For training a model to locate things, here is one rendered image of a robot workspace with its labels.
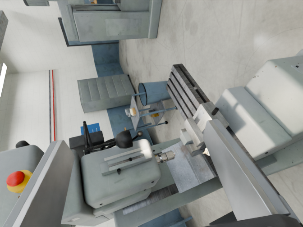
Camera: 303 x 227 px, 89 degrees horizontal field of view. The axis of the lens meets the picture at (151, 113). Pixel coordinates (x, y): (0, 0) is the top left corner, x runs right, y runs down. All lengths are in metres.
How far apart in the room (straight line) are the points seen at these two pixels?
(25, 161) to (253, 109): 0.93
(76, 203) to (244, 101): 0.83
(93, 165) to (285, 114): 0.85
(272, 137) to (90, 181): 0.76
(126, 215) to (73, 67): 7.68
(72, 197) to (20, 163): 0.20
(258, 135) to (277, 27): 1.15
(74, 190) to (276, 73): 0.94
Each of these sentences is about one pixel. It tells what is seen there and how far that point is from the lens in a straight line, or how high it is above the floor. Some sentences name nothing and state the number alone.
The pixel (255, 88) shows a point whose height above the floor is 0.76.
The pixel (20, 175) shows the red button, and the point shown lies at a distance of 0.58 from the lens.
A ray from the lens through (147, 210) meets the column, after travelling 1.14.
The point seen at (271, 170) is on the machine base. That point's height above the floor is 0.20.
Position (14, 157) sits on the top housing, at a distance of 0.67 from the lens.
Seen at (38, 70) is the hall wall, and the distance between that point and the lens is 8.59.
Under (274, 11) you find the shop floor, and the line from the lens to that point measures 1.83.
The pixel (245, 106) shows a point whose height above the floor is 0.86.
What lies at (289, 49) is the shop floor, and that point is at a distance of 1.72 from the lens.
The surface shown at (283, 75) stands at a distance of 0.87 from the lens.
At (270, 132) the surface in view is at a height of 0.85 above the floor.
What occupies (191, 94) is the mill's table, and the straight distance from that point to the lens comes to 0.99.
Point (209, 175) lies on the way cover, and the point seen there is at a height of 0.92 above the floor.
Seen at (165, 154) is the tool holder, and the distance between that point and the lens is 0.81.
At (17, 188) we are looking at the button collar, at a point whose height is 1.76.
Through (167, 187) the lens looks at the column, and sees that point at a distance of 1.17.
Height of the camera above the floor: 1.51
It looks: 18 degrees down
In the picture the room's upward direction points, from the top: 103 degrees counter-clockwise
